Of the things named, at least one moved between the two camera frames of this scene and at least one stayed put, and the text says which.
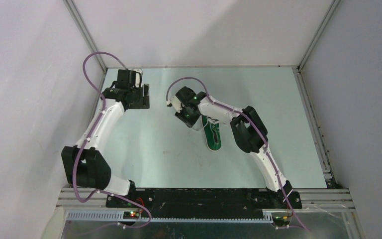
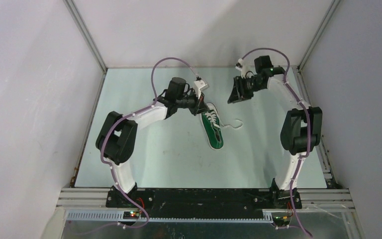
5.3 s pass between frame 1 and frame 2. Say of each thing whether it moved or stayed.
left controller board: stayed
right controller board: stayed
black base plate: stayed
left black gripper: moved
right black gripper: moved
